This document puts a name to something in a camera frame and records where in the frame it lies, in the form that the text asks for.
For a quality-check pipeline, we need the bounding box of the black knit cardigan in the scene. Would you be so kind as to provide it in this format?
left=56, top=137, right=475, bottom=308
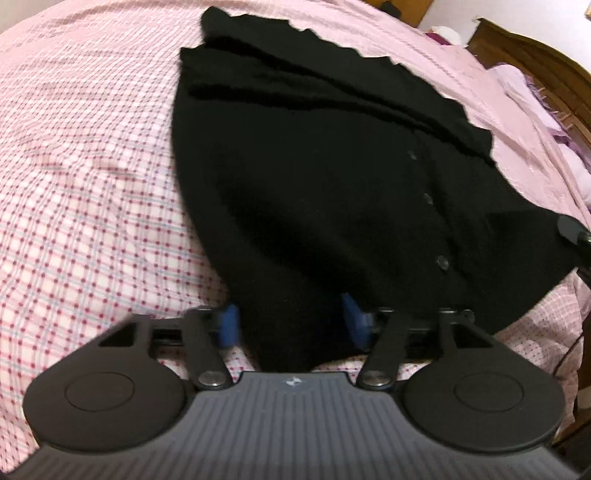
left=172, top=7, right=577, bottom=372

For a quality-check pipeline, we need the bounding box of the pink pillow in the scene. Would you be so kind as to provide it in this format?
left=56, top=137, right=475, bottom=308
left=489, top=63, right=590, bottom=208

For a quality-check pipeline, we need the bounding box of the dark wooden headboard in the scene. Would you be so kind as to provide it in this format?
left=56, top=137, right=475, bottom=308
left=468, top=18, right=591, bottom=156

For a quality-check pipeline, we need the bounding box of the pink checked bed cover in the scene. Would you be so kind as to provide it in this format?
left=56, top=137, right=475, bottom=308
left=1, top=1, right=590, bottom=472

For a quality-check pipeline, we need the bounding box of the purple cloth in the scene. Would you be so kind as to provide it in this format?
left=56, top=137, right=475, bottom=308
left=426, top=32, right=450, bottom=46

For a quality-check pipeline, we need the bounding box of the wooden wardrobe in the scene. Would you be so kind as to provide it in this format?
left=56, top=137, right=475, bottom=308
left=366, top=0, right=433, bottom=27

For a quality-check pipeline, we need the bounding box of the small black bag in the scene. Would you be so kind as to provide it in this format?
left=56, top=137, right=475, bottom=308
left=379, top=1, right=403, bottom=19

